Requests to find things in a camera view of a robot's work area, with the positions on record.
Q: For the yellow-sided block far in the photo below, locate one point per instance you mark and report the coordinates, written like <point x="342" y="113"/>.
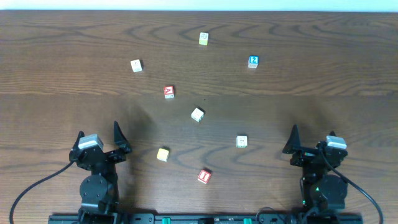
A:
<point x="203" y="38"/>

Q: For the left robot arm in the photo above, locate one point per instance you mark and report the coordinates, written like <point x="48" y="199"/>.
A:
<point x="99" y="191"/>

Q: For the red letter I block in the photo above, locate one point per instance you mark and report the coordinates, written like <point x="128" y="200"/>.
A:
<point x="204" y="176"/>

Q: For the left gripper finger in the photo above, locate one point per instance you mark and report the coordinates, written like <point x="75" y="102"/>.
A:
<point x="80" y="135"/>
<point x="120" y="140"/>

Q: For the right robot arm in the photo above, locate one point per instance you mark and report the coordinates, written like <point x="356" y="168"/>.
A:
<point x="322" y="193"/>

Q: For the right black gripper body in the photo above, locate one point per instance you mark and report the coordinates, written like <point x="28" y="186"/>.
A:
<point x="311" y="152"/>

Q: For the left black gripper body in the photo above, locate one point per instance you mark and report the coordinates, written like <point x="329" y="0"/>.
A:
<point x="104" y="154"/>

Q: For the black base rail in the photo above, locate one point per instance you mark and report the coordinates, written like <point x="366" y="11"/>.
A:
<point x="149" y="218"/>

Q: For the red letter A block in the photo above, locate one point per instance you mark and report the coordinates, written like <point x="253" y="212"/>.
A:
<point x="169" y="92"/>

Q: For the plain wooden block left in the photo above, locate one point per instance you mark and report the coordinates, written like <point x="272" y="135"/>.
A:
<point x="136" y="65"/>

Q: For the blue number 2 block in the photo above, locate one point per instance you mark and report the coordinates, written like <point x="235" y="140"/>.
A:
<point x="253" y="61"/>

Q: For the yellow block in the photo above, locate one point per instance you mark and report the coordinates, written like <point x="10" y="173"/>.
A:
<point x="163" y="154"/>

